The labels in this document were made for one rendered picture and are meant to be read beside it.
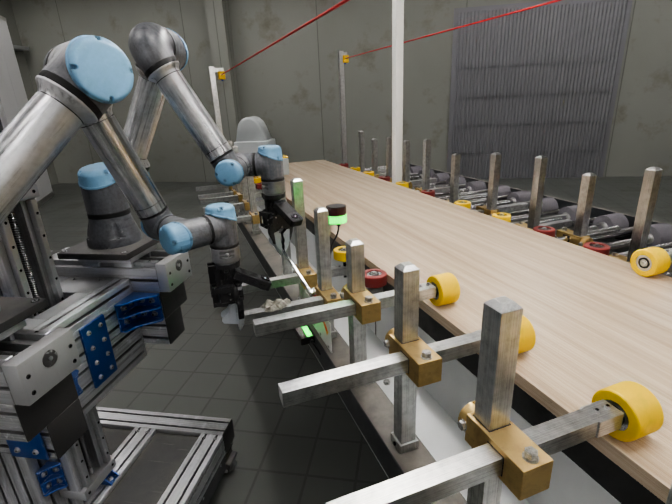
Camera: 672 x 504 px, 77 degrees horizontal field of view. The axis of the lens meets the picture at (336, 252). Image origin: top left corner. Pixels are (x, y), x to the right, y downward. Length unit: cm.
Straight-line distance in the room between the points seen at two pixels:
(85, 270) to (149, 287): 21
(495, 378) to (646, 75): 805
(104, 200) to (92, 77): 53
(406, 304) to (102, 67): 70
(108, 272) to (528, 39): 728
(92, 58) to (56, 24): 930
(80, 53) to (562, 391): 105
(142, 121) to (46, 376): 78
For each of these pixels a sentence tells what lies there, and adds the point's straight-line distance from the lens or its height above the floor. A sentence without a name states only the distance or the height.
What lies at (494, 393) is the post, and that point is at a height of 103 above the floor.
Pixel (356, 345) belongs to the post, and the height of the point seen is 82.
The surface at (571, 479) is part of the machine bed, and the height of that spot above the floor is 76.
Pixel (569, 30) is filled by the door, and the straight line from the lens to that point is 810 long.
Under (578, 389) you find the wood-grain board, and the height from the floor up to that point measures 90.
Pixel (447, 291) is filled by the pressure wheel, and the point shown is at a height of 95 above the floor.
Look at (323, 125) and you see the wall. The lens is 793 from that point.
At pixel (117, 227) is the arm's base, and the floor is 109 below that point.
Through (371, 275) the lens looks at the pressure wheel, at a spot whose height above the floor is 90.
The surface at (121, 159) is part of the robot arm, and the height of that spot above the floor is 131.
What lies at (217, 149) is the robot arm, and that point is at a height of 130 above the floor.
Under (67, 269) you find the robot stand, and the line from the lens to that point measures 152.
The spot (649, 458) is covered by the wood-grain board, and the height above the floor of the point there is 90.
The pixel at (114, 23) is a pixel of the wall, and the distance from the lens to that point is 952.
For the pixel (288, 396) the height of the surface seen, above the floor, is 95.
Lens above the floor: 142
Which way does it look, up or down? 20 degrees down
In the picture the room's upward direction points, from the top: 3 degrees counter-clockwise
